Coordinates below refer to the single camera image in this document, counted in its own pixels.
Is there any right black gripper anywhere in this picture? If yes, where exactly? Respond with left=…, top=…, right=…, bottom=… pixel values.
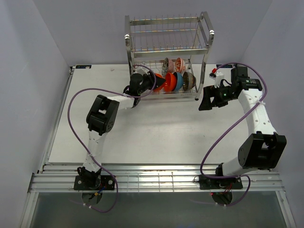
left=198, top=84, right=237, bottom=111

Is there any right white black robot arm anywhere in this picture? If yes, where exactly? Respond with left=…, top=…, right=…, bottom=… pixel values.
left=199, top=63, right=287, bottom=189

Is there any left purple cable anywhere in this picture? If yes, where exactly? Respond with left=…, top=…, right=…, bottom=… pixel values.
left=67, top=64, right=157, bottom=213

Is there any right blue table sticker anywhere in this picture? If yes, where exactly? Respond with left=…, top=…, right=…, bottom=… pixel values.
left=216, top=64, right=233, bottom=68

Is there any stainless steel dish rack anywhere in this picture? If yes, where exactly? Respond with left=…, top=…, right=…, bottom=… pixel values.
left=124, top=11, right=215, bottom=101

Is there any blue table sticker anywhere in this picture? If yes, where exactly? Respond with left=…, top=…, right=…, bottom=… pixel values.
left=216, top=64, right=233, bottom=68
left=75, top=65, right=92, bottom=69

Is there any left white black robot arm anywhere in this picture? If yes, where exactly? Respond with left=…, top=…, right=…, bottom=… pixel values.
left=74, top=71, right=166, bottom=190

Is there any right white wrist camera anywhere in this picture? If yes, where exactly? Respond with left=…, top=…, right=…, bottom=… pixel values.
left=209, top=68, right=224, bottom=88

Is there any orange plastic bowl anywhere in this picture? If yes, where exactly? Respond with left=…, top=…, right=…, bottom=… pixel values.
left=164, top=72, right=177, bottom=92
left=153, top=73, right=165, bottom=92

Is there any blue ceramic bowl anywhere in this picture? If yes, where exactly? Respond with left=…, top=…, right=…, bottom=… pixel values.
left=173, top=72, right=183, bottom=92

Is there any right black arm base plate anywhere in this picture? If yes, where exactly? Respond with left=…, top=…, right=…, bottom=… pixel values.
left=193, top=175, right=243, bottom=190

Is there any grey leaf patterned bowl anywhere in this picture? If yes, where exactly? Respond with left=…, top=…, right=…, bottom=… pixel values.
left=161, top=57, right=174, bottom=77

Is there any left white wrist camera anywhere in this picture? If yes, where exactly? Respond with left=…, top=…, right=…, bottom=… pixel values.
left=135, top=66, right=149, bottom=75

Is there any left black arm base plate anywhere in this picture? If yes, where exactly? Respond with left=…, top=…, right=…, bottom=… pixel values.
left=73, top=175, right=115, bottom=190

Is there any left blue table sticker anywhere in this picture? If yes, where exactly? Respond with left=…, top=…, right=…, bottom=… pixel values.
left=75, top=65, right=92, bottom=69

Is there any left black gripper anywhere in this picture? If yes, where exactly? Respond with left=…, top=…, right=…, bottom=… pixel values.
left=138, top=71, right=166, bottom=95

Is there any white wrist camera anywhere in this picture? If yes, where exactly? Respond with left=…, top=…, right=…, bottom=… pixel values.
left=135, top=66, right=149, bottom=75
left=209, top=68, right=224, bottom=88

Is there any brown bowl dark patterned rim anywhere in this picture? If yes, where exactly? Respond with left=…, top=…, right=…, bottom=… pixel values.
left=182, top=71, right=196, bottom=91

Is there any orange floral white bowl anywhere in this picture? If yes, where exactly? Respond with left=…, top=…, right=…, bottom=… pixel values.
left=174, top=57, right=186, bottom=74

